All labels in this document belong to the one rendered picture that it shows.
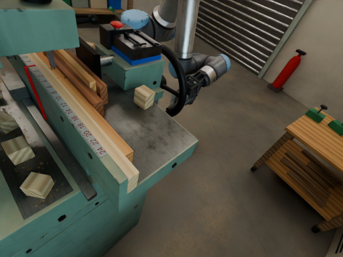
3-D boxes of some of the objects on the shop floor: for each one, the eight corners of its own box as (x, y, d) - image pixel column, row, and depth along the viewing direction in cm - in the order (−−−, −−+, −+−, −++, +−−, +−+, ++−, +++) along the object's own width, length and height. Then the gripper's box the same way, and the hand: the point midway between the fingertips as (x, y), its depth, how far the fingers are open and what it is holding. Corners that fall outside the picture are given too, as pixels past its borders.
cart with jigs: (339, 198, 155) (430, 157, 110) (316, 239, 125) (429, 206, 80) (275, 144, 186) (326, 95, 141) (245, 167, 156) (297, 113, 111)
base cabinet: (139, 223, 107) (160, 158, 57) (26, 326, 72) (-176, 391, 22) (99, 171, 124) (88, 85, 74) (-7, 233, 89) (-166, 152, 39)
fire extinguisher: (282, 91, 280) (311, 54, 238) (276, 93, 270) (306, 55, 227) (272, 84, 288) (298, 48, 246) (266, 86, 278) (293, 49, 235)
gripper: (196, 66, 81) (162, 91, 74) (211, 76, 78) (177, 103, 71) (194, 79, 88) (163, 103, 82) (209, 89, 85) (177, 115, 78)
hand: (172, 106), depth 79 cm, fingers closed
